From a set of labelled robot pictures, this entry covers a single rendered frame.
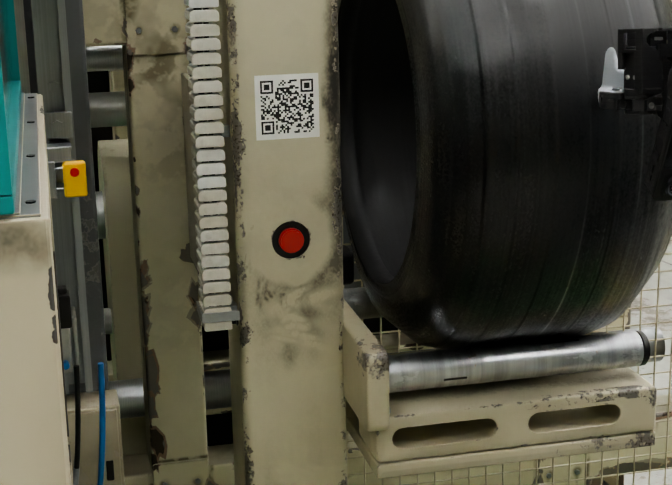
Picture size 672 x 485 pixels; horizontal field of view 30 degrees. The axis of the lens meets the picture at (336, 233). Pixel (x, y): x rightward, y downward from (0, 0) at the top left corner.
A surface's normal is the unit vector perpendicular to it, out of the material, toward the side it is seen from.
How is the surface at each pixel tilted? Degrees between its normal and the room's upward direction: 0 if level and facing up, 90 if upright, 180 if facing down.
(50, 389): 90
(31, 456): 90
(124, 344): 95
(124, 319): 95
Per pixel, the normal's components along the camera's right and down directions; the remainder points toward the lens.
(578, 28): 0.19, -0.22
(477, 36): -0.07, -0.19
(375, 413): 0.23, 0.24
